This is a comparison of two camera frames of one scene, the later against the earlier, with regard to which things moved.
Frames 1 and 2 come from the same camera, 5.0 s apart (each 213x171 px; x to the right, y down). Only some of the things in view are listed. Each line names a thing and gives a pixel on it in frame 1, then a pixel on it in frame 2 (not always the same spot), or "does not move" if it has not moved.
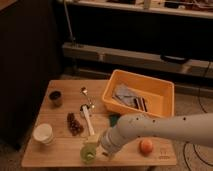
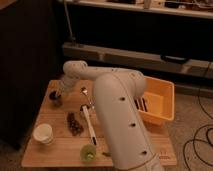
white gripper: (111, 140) → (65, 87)
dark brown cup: (55, 99) does not move
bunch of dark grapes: (74, 126) does not move
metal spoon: (84, 92) does not move
